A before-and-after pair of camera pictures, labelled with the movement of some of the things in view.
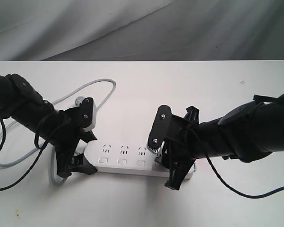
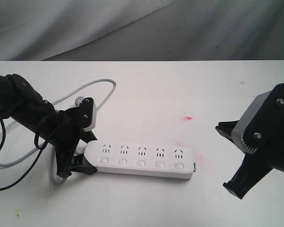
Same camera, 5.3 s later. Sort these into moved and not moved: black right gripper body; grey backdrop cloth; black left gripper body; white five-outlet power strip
Moved: black right gripper body
Not moved: grey backdrop cloth; white five-outlet power strip; black left gripper body
